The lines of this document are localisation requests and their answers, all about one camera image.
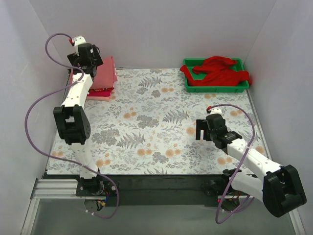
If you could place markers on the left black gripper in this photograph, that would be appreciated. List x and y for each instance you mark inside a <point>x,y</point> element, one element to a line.
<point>72,58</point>

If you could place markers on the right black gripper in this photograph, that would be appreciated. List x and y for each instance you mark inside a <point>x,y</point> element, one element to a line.
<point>201,127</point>

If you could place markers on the pink t shirt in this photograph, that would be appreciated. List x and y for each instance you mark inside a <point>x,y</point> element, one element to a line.
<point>105,74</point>

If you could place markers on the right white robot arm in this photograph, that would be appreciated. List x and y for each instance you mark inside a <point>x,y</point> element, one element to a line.
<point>278,187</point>

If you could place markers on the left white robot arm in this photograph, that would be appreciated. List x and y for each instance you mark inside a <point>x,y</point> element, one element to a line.
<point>72,123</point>

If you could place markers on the folded magenta shirt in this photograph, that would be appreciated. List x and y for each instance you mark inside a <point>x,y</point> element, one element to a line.
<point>99,93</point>

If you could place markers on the green plastic bin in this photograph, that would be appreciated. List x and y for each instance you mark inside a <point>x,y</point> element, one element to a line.
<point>190,62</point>

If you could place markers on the folded red printed shirt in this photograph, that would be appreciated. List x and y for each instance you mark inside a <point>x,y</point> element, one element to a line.
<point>101,89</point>

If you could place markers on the floral patterned table mat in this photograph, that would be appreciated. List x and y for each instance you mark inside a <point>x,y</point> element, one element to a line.
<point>148,126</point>

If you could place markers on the red t shirt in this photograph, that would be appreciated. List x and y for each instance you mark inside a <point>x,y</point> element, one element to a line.
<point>215,71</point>

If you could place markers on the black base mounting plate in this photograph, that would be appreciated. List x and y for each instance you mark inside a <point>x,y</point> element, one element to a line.
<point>152,190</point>

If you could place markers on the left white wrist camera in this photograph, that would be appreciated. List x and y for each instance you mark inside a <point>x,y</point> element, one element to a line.
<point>76,41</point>

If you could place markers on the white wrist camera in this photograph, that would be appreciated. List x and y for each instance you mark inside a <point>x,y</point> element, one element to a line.
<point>76,41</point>
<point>213,110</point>

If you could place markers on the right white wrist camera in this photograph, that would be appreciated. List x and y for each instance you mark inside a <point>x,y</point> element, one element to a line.
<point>213,110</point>

